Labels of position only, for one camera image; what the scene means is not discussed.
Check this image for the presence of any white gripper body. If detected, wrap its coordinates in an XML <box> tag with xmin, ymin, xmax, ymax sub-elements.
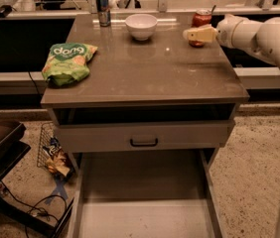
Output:
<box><xmin>216</xmin><ymin>14</ymin><xmax>239</xmax><ymax>48</ymax></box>

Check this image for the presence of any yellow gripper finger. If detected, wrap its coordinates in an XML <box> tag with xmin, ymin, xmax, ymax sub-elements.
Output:
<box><xmin>183</xmin><ymin>26</ymin><xmax>217</xmax><ymax>43</ymax></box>

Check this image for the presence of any red coke can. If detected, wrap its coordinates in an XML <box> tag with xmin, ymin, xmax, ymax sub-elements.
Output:
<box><xmin>189</xmin><ymin>9</ymin><xmax>211</xmax><ymax>48</ymax></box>

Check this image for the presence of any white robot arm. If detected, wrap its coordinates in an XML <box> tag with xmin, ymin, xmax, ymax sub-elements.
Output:
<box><xmin>183</xmin><ymin>14</ymin><xmax>280</xmax><ymax>238</ymax></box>

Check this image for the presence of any blue energy drink can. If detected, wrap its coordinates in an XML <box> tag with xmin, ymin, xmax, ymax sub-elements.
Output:
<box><xmin>96</xmin><ymin>0</ymin><xmax>111</xmax><ymax>27</ymax></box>

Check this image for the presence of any green rice chip bag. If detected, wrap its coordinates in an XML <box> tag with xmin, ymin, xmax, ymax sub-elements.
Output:
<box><xmin>42</xmin><ymin>43</ymin><xmax>97</xmax><ymax>86</ymax></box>

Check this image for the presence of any white bowl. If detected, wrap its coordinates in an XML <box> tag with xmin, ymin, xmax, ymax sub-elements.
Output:
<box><xmin>125</xmin><ymin>14</ymin><xmax>158</xmax><ymax>41</ymax></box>

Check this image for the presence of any grey cabinet table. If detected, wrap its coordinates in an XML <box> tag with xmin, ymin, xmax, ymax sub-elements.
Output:
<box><xmin>42</xmin><ymin>13</ymin><xmax>248</xmax><ymax>238</ymax></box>

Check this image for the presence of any dark tray stand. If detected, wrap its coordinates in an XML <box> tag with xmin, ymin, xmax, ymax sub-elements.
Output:
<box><xmin>0</xmin><ymin>120</ymin><xmax>72</xmax><ymax>238</ymax></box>

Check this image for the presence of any grey drawer with black handle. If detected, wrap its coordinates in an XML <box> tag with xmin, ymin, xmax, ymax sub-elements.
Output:
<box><xmin>55</xmin><ymin>120</ymin><xmax>234</xmax><ymax>153</ymax></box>

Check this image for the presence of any wire basket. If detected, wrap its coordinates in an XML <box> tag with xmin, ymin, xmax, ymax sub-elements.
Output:
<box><xmin>37</xmin><ymin>122</ymin><xmax>54</xmax><ymax>169</ymax></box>

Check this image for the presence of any black floor cable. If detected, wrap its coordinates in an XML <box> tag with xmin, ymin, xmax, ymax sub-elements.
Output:
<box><xmin>0</xmin><ymin>178</ymin><xmax>69</xmax><ymax>238</ymax></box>

